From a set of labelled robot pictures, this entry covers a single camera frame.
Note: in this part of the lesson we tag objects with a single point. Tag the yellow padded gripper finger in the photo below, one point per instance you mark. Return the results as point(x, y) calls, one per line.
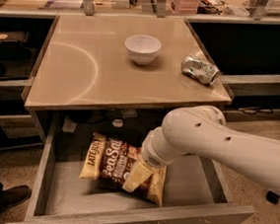
point(138, 177)

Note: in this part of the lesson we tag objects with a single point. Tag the brown chip bag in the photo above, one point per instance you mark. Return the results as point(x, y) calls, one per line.
point(111, 159)

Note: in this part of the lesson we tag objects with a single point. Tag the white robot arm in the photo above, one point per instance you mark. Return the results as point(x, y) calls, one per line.
point(202, 131)

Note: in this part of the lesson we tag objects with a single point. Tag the open grey wooden drawer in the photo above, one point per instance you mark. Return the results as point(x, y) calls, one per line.
point(195, 189)

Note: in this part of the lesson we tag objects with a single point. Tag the beige counter cabinet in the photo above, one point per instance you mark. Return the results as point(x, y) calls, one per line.
point(86, 66)

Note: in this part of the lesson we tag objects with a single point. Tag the crushed silver can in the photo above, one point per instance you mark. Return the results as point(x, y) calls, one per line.
point(199, 69)

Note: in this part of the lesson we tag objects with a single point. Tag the white bowl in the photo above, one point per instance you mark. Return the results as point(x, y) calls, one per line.
point(142, 49)

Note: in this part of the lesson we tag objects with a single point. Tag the black office chair base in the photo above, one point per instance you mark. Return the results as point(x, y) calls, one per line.
point(272, 197)

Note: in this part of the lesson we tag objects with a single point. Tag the pink stacked box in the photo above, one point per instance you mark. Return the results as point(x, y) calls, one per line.
point(186, 7)

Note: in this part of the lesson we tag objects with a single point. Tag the purple white paper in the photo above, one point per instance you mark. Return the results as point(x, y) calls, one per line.
point(63, 4)

